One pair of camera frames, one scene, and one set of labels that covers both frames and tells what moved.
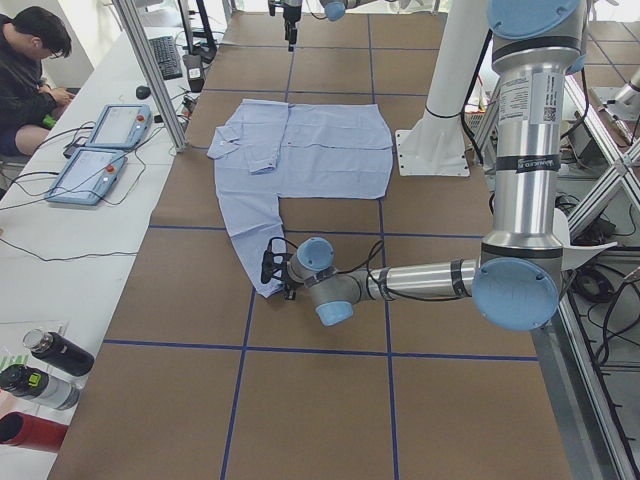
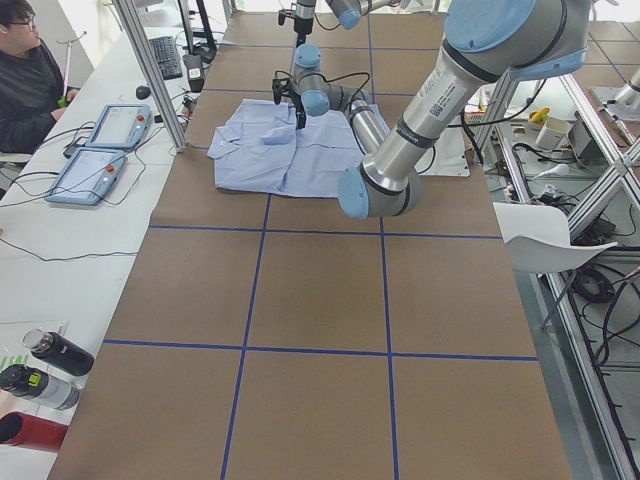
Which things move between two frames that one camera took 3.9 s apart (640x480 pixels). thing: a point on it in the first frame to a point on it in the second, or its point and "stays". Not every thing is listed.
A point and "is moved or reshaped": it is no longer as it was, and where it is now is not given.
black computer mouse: [143, 92] stays
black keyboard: [168, 57] stays
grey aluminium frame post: [128, 14] stays
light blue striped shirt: [270, 149] is moved or reshaped
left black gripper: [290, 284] to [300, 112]
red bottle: [23, 429] stays
